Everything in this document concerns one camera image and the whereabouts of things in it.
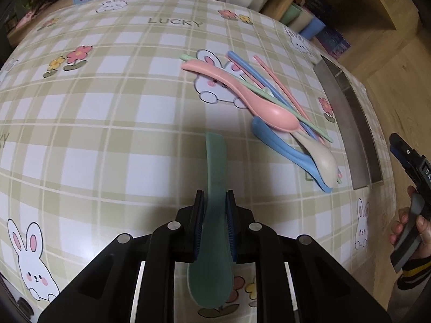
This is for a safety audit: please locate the blue chopstick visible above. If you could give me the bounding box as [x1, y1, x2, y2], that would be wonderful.
[226, 50, 319, 140]

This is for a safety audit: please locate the pink chopstick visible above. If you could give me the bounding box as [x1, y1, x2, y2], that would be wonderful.
[254, 55, 310, 120]

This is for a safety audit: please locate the metal utensil tray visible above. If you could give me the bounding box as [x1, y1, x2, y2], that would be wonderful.
[313, 56, 383, 189]

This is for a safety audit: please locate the purple small box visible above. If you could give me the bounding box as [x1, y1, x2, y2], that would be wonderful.
[316, 27, 351, 59]

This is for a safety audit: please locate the pink spoon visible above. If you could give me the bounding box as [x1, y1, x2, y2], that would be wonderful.
[181, 59, 300, 132]

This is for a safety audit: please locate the green cup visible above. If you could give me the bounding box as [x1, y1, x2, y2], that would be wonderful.
[280, 3, 301, 26]

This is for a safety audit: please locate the beige spoon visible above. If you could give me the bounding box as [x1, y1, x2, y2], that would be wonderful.
[291, 131, 338, 188]

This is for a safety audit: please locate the blue spoon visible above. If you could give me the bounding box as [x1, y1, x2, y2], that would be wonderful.
[252, 117, 338, 193]

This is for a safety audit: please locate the checkered bunny tablecloth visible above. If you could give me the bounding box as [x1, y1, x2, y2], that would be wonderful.
[1, 0, 395, 322]

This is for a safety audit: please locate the light green chopstick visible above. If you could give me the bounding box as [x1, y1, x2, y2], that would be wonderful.
[180, 54, 333, 143]

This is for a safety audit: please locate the wooden shelf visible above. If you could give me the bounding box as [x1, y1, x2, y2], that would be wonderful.
[261, 0, 402, 61]

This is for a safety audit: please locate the person's right hand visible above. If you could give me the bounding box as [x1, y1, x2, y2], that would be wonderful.
[389, 185, 431, 261]

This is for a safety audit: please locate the blue cup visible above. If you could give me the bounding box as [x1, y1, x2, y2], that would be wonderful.
[300, 17, 326, 40]

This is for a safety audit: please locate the beige cup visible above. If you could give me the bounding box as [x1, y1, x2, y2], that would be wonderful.
[289, 8, 314, 33]

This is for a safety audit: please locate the dark green spoon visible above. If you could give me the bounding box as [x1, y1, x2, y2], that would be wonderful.
[188, 132, 234, 309]

